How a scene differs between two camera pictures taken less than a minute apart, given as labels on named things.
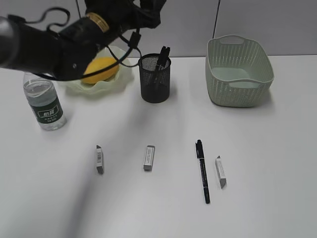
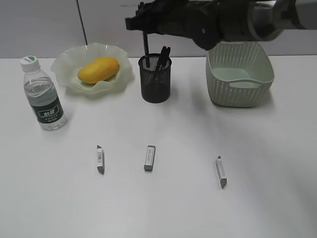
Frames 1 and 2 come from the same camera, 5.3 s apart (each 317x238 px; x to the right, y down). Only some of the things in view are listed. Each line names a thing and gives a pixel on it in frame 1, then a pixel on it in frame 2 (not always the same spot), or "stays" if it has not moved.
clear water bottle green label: x=42 y=95 stays
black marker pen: x=200 y=153 -> x=146 y=50
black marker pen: x=166 y=65 -> x=164 y=56
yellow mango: x=98 y=63 stays
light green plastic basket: x=238 y=71 stays
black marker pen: x=162 y=58 stays
